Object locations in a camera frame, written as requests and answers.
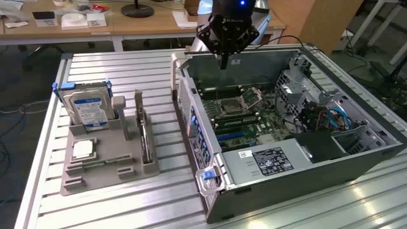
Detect black and white box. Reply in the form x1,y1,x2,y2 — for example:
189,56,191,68
31,11,59,27

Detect black plastic shroud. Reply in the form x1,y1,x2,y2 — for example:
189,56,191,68
292,131,347,164

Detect black cable behind case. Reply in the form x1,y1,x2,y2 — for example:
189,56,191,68
256,35,320,52

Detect metal disk bay cage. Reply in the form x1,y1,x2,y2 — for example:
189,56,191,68
275,69,319,115

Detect grey parts rack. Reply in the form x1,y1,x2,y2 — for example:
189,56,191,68
59,95,161,197

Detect black floor cable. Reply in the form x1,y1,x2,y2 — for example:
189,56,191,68
344,28,384,74

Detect brown cardboard box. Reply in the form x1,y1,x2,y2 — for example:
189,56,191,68
184,0,201,16

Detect black round lamp base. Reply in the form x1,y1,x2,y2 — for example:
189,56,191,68
120,0,155,19

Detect white flat box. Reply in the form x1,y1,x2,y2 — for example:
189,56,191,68
172,10,200,29

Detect green RAM stick bare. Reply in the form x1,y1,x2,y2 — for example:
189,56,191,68
81,159,119,167

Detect beige fixture bracket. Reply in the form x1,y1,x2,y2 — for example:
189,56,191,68
169,52,191,93

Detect wooden desk white frame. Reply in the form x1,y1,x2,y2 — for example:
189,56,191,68
0,0,287,52

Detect hard disk blue label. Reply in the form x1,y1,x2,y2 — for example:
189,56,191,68
61,83,116,132

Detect blue expansion slot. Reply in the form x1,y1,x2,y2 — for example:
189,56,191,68
217,132,244,141

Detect clear plastic bag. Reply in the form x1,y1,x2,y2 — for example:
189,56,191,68
0,7,29,22

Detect blue disk caddy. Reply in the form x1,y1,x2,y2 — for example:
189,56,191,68
52,78,120,120

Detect open dark PC case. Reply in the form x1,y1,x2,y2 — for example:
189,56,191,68
169,42,407,224

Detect graphics card with metal bracket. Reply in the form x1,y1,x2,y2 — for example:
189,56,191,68
133,89,153,166

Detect green motherboard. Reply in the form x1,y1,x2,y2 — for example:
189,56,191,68
192,78,305,153

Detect wooden cabinet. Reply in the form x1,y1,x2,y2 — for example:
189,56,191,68
284,0,365,54

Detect perforated metal disk bay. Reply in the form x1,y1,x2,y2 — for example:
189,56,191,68
329,124,387,156

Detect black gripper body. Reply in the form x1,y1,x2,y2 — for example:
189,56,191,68
208,0,257,50

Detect white floor cable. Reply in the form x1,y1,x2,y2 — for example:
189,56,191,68
0,100,51,115

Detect blue wire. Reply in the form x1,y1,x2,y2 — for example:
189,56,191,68
327,107,352,131

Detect black expansion slot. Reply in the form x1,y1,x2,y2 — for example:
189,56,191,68
215,126,241,135

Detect blue floor cable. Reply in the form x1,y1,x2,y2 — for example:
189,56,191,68
0,112,28,206

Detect green RAM stick white labels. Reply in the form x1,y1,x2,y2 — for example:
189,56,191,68
216,115,260,128

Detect white box printed label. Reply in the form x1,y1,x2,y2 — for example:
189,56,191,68
85,13,108,28

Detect white table frame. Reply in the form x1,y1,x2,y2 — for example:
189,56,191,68
348,0,407,65

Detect grey power supply black label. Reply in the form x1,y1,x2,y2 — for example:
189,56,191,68
220,138,313,187

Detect black chair base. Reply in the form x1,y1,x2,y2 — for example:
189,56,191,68
19,42,67,71

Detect metal socket cover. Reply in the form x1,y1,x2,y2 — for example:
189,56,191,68
240,85,264,105

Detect CPU chip silver lid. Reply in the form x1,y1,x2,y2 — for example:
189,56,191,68
72,140,95,158

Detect white box with bowl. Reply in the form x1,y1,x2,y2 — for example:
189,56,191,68
60,13,89,31

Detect red wire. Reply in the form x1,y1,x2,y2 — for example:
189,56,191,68
316,109,328,127

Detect CPU socket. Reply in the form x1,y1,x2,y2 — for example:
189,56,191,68
219,97,245,115

